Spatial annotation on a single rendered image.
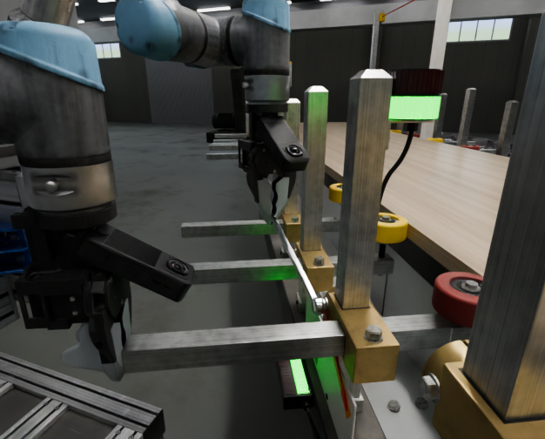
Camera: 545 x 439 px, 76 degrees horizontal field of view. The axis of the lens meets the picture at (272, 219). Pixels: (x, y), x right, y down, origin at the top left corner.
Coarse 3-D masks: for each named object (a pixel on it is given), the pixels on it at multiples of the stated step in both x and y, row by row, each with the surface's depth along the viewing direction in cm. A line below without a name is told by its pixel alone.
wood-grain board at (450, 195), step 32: (416, 160) 129; (448, 160) 129; (480, 160) 129; (384, 192) 86; (416, 192) 86; (448, 192) 86; (480, 192) 86; (416, 224) 65; (448, 224) 65; (480, 224) 65; (448, 256) 54; (480, 256) 52
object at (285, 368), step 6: (288, 360) 60; (282, 366) 58; (288, 366) 58; (282, 372) 57; (288, 372) 57; (282, 378) 56; (288, 378) 56; (288, 384) 55; (288, 390) 53; (294, 390) 53
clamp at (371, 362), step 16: (336, 304) 45; (336, 320) 45; (352, 320) 42; (368, 320) 42; (352, 336) 39; (384, 336) 39; (352, 352) 39; (368, 352) 38; (384, 352) 38; (352, 368) 39; (368, 368) 39; (384, 368) 39
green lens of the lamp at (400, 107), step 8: (392, 104) 37; (400, 104) 36; (408, 104) 36; (416, 104) 36; (424, 104) 36; (432, 104) 36; (392, 112) 37; (400, 112) 37; (408, 112) 36; (416, 112) 36; (424, 112) 36; (432, 112) 36
